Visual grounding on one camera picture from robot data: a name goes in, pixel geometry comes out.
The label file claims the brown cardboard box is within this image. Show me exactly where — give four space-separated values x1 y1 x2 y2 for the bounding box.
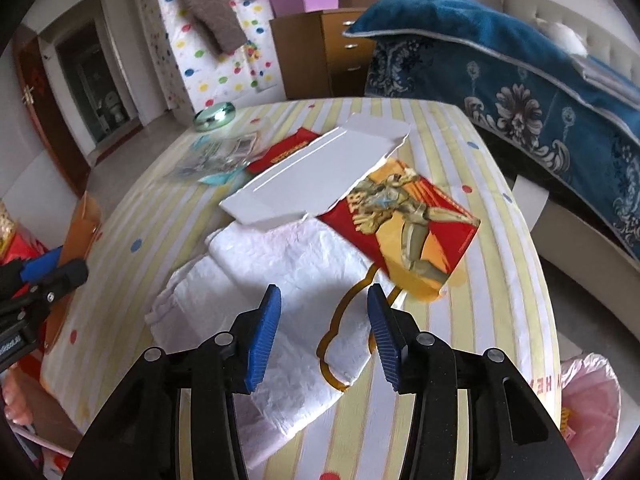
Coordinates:
15 360 83 441

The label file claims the cartoon print snack wrapper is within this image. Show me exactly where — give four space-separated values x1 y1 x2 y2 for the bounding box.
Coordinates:
167 132 261 186

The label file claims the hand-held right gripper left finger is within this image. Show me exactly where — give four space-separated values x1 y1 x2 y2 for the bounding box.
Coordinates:
72 284 282 480

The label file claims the round green tin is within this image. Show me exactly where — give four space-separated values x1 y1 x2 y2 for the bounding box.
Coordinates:
194 102 236 132

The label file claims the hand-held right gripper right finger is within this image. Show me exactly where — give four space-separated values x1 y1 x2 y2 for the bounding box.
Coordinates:
366 284 583 480

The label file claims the brown wooden door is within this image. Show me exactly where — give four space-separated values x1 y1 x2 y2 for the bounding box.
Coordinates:
12 35 93 196

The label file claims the pink trash bag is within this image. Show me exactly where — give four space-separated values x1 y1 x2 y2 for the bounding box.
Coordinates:
557 352 623 480

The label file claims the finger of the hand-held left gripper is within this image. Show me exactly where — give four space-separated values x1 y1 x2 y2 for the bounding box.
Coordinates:
20 247 63 283
30 259 90 306

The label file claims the white toilet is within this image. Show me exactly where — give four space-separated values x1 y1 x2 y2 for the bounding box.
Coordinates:
100 92 126 123

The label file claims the white hanging card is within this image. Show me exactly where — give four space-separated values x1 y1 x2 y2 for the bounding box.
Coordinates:
510 175 551 231

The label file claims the striped yellow tablecloth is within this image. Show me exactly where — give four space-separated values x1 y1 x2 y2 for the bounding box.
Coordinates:
40 97 573 480

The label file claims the white pillow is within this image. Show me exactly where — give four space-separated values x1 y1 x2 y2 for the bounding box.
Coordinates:
535 19 588 58

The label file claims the torn white cardboard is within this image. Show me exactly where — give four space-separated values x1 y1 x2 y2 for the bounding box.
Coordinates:
219 112 412 233

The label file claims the person's left hand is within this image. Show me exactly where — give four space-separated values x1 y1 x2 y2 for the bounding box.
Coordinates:
2 377 36 423

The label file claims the red paper envelope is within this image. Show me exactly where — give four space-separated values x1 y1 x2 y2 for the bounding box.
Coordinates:
247 127 323 176

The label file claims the red yellow figure package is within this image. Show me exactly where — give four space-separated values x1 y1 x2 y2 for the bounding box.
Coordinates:
317 157 482 303

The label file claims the beige upholstered bed frame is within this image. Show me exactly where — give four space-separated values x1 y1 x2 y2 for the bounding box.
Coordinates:
500 0 640 321

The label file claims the brown padded coat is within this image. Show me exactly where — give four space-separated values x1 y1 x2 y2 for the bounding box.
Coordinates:
167 0 296 55

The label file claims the blue floral blanket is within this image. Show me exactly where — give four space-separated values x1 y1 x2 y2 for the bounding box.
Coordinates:
342 0 640 261

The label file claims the polka dot white board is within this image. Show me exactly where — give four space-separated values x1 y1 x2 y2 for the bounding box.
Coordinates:
125 0 288 121

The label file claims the wooden nightstand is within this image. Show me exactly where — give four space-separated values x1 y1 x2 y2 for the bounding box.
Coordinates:
270 7 381 101

